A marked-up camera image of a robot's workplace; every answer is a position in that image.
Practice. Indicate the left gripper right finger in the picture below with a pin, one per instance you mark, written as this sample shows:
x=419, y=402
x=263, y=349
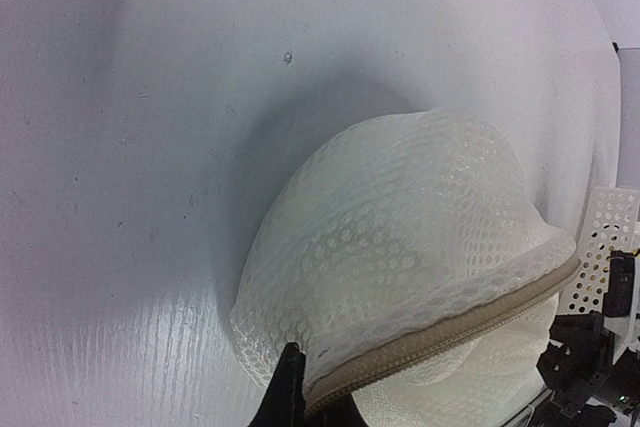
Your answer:
x=342, y=412

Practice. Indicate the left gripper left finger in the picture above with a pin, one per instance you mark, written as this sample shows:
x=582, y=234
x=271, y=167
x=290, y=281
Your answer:
x=283, y=403

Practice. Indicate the white mesh laundry bag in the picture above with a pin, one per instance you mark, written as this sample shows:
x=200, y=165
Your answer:
x=409, y=265

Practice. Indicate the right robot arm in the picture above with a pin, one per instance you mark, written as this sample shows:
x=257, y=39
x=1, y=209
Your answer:
x=591, y=365

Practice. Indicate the white plastic basket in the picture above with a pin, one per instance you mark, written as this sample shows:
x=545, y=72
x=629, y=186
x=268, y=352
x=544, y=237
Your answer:
x=608, y=225

